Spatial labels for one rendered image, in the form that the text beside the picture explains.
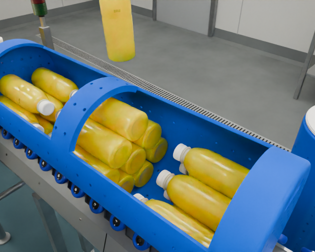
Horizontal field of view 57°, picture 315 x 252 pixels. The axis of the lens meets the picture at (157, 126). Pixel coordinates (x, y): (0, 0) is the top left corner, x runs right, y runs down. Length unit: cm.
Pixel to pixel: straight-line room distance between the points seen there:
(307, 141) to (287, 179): 51
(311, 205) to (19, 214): 167
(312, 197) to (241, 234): 62
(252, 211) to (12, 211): 185
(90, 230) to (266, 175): 52
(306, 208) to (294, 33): 318
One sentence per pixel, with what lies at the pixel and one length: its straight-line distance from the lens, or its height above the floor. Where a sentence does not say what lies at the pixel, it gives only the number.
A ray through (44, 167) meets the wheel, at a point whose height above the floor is 96.
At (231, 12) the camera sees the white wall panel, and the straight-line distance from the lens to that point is 442.
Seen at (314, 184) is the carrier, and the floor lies 88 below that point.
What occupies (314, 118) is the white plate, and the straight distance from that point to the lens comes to 101.
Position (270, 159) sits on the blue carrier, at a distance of 50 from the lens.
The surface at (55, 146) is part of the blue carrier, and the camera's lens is 67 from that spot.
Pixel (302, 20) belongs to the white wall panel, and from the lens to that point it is 401.
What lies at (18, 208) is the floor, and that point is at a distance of 215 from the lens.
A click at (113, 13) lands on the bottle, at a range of 70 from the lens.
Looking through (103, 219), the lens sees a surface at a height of 93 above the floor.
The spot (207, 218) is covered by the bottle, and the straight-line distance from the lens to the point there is 59.
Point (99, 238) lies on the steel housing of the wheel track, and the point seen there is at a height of 87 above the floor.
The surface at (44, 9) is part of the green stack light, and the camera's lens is 152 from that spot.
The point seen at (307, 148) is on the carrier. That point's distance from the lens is 98.
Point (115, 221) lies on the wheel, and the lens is 72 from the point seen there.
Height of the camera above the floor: 155
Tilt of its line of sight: 37 degrees down
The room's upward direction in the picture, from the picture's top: straight up
